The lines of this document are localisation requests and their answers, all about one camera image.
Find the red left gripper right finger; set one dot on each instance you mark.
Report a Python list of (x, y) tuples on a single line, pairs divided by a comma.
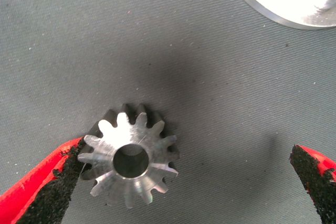
[(323, 182)]

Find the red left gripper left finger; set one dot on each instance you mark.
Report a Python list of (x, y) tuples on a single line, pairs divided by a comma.
[(31, 190)]

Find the white shiny bevel gear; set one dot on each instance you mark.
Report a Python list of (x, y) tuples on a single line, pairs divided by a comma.
[(110, 150)]

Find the dark grey table cloth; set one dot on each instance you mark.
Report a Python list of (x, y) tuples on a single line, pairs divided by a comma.
[(131, 51)]

